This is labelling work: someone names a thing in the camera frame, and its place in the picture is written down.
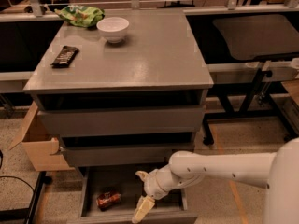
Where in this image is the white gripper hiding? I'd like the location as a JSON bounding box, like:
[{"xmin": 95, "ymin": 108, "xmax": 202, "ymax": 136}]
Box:
[{"xmin": 132, "ymin": 165, "xmax": 180, "ymax": 224}]

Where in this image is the red coke can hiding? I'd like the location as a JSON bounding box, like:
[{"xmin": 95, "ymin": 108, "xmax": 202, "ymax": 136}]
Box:
[{"xmin": 96, "ymin": 190, "xmax": 121, "ymax": 211}]

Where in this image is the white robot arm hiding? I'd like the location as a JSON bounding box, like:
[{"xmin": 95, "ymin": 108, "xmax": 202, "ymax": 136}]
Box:
[{"xmin": 132, "ymin": 138, "xmax": 299, "ymax": 224}]

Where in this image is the bottom grey open drawer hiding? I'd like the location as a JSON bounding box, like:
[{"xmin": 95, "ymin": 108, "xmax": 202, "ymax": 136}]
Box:
[{"xmin": 67, "ymin": 164, "xmax": 197, "ymax": 224}]

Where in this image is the middle grey drawer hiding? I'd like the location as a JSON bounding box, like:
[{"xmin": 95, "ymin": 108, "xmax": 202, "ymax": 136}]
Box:
[{"xmin": 62, "ymin": 142, "xmax": 194, "ymax": 167}]

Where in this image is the top grey drawer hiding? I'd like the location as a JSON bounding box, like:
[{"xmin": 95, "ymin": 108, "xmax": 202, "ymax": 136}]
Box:
[{"xmin": 38, "ymin": 106, "xmax": 204, "ymax": 137}]

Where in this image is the grey drawer cabinet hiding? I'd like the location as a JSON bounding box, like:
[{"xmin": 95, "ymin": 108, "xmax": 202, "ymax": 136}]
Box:
[{"xmin": 24, "ymin": 10, "xmax": 213, "ymax": 155}]

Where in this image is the brown cardboard box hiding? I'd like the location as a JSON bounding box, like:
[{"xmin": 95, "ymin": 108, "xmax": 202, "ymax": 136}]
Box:
[{"xmin": 8, "ymin": 102, "xmax": 72, "ymax": 171}]

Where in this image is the dark chocolate bar wrapper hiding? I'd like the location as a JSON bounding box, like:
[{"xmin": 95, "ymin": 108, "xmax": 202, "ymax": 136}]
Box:
[{"xmin": 51, "ymin": 46, "xmax": 79, "ymax": 68}]

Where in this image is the white ceramic bowl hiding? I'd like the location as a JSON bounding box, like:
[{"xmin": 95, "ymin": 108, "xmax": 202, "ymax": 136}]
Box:
[{"xmin": 96, "ymin": 17, "xmax": 129, "ymax": 43}]

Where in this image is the green chip bag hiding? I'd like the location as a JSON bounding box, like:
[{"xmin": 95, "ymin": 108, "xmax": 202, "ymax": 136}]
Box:
[{"xmin": 54, "ymin": 5, "xmax": 105, "ymax": 28}]

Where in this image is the black cart frame left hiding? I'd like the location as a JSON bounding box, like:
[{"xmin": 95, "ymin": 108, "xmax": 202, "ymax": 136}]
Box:
[{"xmin": 0, "ymin": 171, "xmax": 53, "ymax": 224}]

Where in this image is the black table frame with casters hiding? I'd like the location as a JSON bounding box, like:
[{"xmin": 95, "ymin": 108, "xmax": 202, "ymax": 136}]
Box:
[{"xmin": 203, "ymin": 61, "xmax": 298, "ymax": 146}]

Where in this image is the black cable on floor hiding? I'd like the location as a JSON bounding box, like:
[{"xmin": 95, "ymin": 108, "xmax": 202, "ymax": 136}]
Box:
[{"xmin": 0, "ymin": 148, "xmax": 36, "ymax": 194}]

